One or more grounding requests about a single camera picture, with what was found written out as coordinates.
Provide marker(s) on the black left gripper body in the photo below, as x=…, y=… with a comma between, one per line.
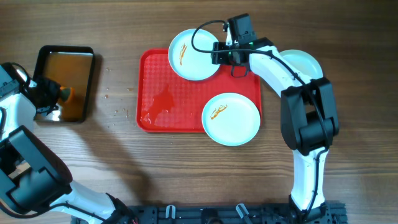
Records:
x=45, y=91

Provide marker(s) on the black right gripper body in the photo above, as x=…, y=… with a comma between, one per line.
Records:
x=227, y=58

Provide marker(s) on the orange green sponge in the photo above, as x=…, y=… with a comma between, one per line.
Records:
x=66, y=94

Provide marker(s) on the light blue plate top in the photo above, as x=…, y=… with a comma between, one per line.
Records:
x=188, y=63

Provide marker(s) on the light blue plate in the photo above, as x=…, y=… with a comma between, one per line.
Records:
x=303, y=62
x=188, y=63
x=231, y=119

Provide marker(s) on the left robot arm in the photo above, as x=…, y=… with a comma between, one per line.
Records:
x=34, y=180

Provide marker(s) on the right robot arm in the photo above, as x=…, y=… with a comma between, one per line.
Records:
x=308, y=114

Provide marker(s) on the black water tray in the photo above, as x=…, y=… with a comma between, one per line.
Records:
x=71, y=67

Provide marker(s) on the red plastic tray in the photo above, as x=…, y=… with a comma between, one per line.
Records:
x=168, y=103

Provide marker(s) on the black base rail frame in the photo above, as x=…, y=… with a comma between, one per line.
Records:
x=278, y=213

